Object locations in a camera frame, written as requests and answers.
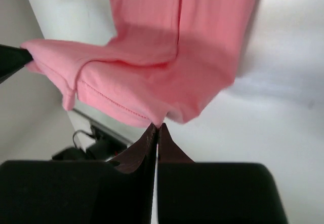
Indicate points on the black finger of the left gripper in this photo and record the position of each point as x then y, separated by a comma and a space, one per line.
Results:
12, 59

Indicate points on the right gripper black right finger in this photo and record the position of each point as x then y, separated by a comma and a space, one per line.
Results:
220, 192

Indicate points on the light pink t shirt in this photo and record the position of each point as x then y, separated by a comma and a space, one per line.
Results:
169, 59

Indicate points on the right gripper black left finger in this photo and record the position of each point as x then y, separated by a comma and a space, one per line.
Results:
83, 191

